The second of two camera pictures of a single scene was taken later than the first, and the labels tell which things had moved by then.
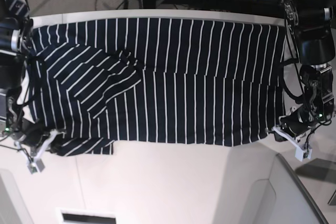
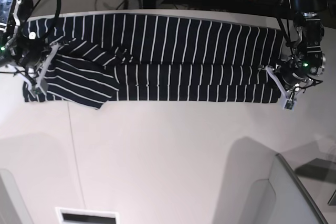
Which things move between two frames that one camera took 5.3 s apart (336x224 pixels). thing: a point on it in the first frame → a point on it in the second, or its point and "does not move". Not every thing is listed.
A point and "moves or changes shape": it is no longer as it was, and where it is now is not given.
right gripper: x=292 y=124 → x=292 y=72
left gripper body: x=38 y=139 → x=31 y=54
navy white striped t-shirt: x=203 y=81 moves or changes shape
